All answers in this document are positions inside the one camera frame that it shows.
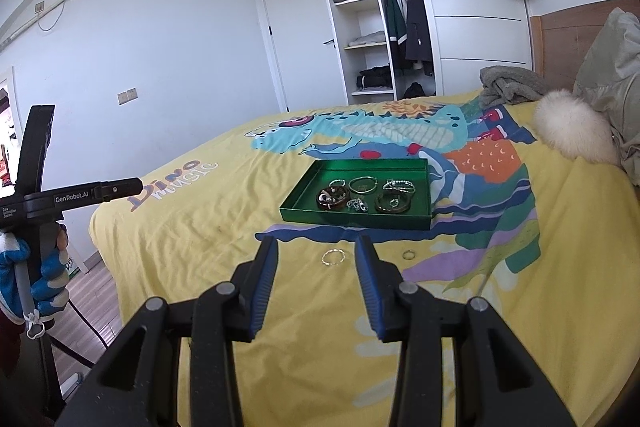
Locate olive green pillow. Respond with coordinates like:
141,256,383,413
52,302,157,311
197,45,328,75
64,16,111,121
572,6,640,186

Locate white door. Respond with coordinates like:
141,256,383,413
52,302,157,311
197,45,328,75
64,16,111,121
258,0,351,113

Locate black cable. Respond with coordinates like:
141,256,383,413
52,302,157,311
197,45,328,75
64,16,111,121
50,296,109,371

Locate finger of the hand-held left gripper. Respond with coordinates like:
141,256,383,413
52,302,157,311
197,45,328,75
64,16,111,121
93,176,144,204

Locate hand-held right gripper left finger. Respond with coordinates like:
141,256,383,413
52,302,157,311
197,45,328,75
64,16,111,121
60,235,280,427

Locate crystal chain necklace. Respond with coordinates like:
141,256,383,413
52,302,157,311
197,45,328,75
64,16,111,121
382,178,417,197

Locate light folded clothes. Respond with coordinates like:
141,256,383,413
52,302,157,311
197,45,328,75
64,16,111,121
348,31,391,48

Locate white fluffy pillow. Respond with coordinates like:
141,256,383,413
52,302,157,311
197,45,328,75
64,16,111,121
532,89,621,166

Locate dark olive bangle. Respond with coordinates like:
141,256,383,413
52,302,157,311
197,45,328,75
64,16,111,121
374,191,412,214

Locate thin gold bangle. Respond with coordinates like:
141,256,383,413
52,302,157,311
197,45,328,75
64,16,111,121
348,176,378,196

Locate black folded clothes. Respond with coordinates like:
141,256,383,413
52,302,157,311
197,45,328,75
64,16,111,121
355,65,392,90

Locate brown amber bangle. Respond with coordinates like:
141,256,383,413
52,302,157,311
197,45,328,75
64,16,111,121
314,186,351,212

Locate dark hanging jacket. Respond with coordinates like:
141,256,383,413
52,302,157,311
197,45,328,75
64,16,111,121
402,0,435,78

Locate wooden headboard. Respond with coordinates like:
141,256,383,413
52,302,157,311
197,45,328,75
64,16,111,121
529,0,640,94

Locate yellow printed bed sheet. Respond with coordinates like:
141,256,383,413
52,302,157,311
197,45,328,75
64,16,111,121
89,89,640,427

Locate green hanging jacket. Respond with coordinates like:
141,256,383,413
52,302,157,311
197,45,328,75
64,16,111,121
384,0,409,73

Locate green tray box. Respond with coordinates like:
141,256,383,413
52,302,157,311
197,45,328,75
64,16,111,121
279,157,435,232

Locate person's left hand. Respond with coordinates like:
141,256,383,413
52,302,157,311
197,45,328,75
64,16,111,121
0,223,71,322

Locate wall socket with cable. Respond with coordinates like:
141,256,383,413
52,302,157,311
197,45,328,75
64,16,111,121
33,0,72,32

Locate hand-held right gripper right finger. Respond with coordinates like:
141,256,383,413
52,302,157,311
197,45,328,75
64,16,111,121
353,234,576,427

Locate grey blanket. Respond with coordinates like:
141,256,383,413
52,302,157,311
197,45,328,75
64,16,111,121
478,65,552,108

